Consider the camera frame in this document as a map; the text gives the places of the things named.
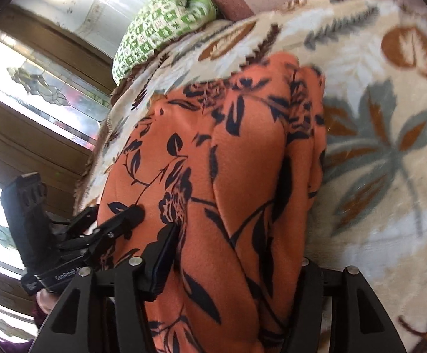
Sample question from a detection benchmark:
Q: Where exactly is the orange floral garment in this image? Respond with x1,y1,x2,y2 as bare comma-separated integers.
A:
99,52,326,353

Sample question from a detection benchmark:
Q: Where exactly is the green checkered pillow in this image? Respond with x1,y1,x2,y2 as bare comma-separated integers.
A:
112,0,218,85

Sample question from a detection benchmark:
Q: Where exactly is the person's left hand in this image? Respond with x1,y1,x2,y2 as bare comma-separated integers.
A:
37,289,57,324

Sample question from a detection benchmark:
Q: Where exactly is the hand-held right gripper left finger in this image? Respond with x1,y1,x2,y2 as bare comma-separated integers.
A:
39,222,179,353

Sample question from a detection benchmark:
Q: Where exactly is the wooden stained glass door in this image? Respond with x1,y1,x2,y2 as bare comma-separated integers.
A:
0,4,115,339

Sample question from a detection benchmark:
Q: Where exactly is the leaf print blanket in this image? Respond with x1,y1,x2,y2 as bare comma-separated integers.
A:
74,0,427,353

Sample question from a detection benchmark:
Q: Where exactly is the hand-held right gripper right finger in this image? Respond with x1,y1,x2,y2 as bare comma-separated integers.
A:
287,257,398,353

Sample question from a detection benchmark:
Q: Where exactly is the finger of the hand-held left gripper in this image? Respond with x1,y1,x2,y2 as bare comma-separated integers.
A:
64,204,146,241
53,224,133,263

